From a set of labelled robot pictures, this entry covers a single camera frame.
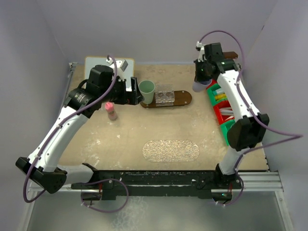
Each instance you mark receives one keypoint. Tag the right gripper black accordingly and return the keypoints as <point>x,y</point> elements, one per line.
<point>198,77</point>

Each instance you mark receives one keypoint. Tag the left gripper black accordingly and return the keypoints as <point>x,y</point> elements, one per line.
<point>133,97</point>

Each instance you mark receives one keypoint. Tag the green plastic cup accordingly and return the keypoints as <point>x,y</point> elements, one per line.
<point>147,88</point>

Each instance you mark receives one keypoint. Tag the purple plastic cup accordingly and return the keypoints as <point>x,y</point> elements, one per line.
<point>201,86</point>

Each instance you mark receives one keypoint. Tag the white grey toothpaste tube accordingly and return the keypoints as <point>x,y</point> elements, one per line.
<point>218,92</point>

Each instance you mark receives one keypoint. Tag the clear acrylic toothbrush holder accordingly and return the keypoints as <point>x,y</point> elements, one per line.
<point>164,95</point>

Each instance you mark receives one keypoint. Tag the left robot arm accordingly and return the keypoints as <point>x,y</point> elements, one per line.
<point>113,83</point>

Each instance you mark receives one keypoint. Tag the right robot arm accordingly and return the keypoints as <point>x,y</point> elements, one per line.
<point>249,127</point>

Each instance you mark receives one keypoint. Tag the yellow toothpaste tube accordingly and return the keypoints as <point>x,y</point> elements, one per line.
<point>220,97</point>

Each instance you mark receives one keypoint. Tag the dark wooden oval tray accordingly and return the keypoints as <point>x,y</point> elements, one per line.
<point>182,98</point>

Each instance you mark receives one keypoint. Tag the white toothbrush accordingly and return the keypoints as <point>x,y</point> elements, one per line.
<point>227,114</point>

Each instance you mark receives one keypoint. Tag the red bin far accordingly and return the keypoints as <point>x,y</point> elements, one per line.
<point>212,83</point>

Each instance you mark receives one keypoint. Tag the clear jar brown lid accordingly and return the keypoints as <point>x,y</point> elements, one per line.
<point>230,55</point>

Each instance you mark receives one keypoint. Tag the pink cap bottle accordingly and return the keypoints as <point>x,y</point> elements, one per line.
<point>109,107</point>

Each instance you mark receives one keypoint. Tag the green bin cups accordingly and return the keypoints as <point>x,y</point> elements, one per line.
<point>225,127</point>

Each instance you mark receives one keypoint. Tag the textured clear oval mat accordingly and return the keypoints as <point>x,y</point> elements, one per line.
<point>160,151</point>

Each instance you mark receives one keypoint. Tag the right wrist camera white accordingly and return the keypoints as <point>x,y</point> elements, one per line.
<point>201,48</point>

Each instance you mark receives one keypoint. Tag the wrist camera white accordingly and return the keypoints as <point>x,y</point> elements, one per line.
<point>201,48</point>
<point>119,66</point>

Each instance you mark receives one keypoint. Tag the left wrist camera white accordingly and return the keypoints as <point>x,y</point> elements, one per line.
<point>119,66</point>

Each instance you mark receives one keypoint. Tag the small whiteboard wooden frame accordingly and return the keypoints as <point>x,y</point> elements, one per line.
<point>91,61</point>

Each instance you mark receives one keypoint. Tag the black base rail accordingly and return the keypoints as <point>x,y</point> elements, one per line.
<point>203,184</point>

